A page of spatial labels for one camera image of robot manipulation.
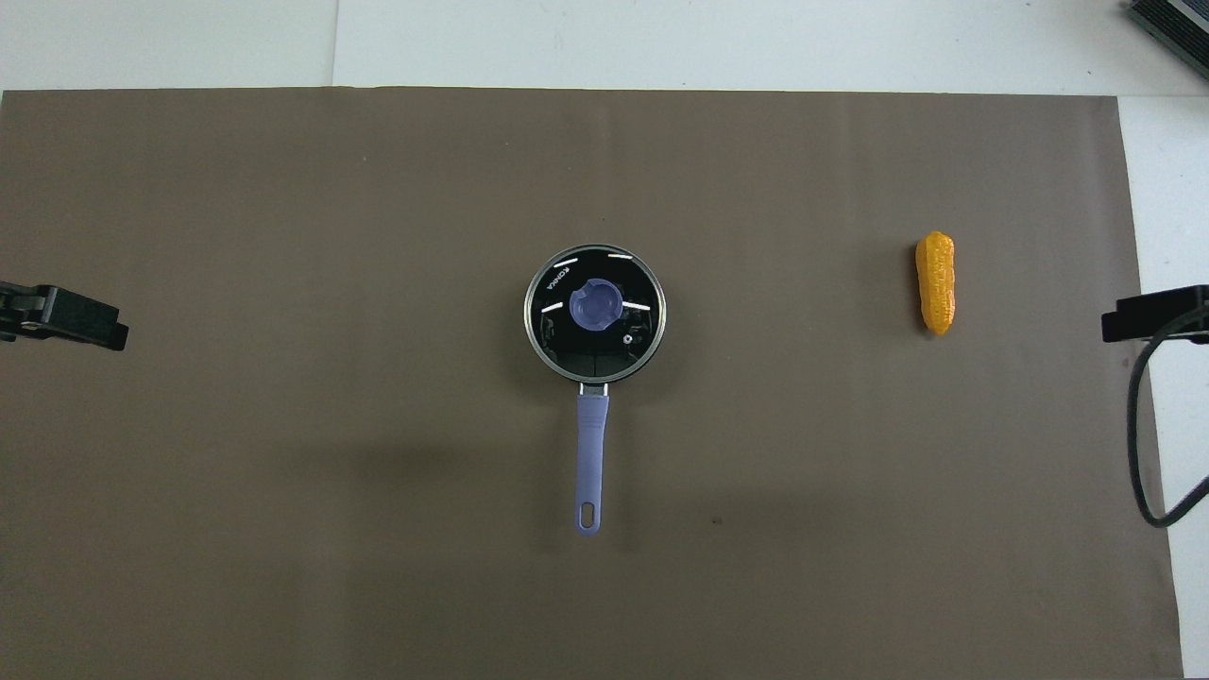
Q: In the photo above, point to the yellow toy corn cob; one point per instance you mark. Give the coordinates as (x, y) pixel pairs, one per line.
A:
(936, 283)

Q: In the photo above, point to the glass lid purple knob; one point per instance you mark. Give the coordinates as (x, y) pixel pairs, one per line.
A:
(567, 331)

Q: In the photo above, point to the dark ribbed metal device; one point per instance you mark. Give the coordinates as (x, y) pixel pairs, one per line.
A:
(1176, 24)

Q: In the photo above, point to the brown table mat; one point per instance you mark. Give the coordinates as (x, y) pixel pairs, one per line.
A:
(378, 236)

